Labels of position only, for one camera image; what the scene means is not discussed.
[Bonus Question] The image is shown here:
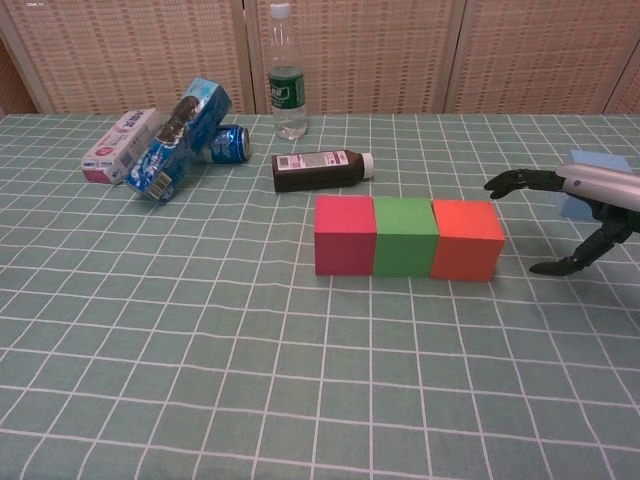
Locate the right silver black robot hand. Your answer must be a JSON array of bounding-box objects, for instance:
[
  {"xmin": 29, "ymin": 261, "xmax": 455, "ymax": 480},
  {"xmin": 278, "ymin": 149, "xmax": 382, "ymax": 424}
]
[{"xmin": 483, "ymin": 162, "xmax": 640, "ymax": 276}]

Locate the light blue block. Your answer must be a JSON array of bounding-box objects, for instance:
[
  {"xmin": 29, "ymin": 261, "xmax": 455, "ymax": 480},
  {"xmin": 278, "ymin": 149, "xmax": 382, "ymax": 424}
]
[{"xmin": 558, "ymin": 149, "xmax": 632, "ymax": 222}]

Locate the orange-red cube block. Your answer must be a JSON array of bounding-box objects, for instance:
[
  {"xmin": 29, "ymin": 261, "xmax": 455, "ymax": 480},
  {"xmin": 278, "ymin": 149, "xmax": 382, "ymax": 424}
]
[{"xmin": 429, "ymin": 199, "xmax": 506, "ymax": 282}]

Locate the green cube block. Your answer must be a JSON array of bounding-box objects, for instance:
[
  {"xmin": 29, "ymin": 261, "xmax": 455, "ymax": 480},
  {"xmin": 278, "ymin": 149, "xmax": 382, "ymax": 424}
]
[{"xmin": 372, "ymin": 196, "xmax": 440, "ymax": 279}]

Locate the red cube block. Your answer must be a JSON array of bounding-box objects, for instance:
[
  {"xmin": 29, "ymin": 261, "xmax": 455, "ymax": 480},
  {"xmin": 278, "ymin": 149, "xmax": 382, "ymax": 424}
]
[{"xmin": 313, "ymin": 195, "xmax": 377, "ymax": 277}]

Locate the woven folding screen panel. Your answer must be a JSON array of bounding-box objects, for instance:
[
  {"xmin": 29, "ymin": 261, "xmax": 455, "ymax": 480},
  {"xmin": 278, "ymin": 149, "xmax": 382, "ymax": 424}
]
[
  {"xmin": 602, "ymin": 49, "xmax": 640, "ymax": 115},
  {"xmin": 444, "ymin": 0, "xmax": 640, "ymax": 115},
  {"xmin": 0, "ymin": 0, "xmax": 256, "ymax": 115},
  {"xmin": 244, "ymin": 0, "xmax": 476, "ymax": 115}
]

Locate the brown medicine bottle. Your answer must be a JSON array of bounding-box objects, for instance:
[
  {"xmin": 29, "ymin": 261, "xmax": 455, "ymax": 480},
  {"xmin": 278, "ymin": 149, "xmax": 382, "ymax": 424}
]
[{"xmin": 271, "ymin": 149, "xmax": 376, "ymax": 194}]

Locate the clear plastic water bottle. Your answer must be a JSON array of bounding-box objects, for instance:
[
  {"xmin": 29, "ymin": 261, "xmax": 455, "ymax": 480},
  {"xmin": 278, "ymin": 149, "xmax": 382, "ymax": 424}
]
[{"xmin": 267, "ymin": 3, "xmax": 307, "ymax": 140}]

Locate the blue drink can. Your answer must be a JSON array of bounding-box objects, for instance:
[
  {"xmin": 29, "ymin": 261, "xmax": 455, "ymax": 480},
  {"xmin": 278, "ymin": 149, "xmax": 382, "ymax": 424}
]
[{"xmin": 208, "ymin": 124, "xmax": 251, "ymax": 165}]

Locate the green checked tablecloth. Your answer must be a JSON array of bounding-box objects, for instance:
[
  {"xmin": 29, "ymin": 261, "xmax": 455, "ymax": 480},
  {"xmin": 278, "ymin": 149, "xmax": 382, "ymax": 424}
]
[{"xmin": 0, "ymin": 113, "xmax": 640, "ymax": 480}]

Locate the blue cookie box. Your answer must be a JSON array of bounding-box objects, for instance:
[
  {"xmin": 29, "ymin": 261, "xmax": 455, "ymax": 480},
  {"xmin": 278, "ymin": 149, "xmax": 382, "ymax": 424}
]
[{"xmin": 124, "ymin": 76, "xmax": 234, "ymax": 205}]

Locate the pink white toothpaste box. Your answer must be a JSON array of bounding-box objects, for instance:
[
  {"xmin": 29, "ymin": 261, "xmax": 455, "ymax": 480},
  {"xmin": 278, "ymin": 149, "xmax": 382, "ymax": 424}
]
[{"xmin": 82, "ymin": 108, "xmax": 162, "ymax": 186}]

